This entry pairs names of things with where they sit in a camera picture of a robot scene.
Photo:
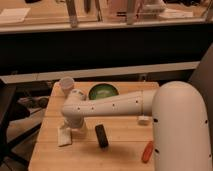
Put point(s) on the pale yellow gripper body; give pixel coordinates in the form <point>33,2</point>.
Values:
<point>81,128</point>

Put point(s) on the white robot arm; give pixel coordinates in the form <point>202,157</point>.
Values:
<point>180,122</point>

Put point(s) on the black rectangular remote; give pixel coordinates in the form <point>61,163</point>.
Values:
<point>101,136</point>

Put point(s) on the green bowl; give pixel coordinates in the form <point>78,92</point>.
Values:
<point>102,90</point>

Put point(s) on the white paper cup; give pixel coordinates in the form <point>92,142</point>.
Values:
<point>66,84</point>

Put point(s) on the small white bottle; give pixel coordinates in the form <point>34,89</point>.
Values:
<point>143,120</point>

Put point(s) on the orange carrot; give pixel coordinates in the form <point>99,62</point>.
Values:
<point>146,155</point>

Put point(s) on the white paper sheet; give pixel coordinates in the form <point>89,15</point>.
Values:
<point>13,15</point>

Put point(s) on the metal frame post right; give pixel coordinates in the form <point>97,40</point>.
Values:
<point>130,11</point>

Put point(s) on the metal frame post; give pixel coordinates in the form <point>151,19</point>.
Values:
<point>130,11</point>
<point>72,13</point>

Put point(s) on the metal frame post left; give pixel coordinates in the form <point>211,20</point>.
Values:
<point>72,13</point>

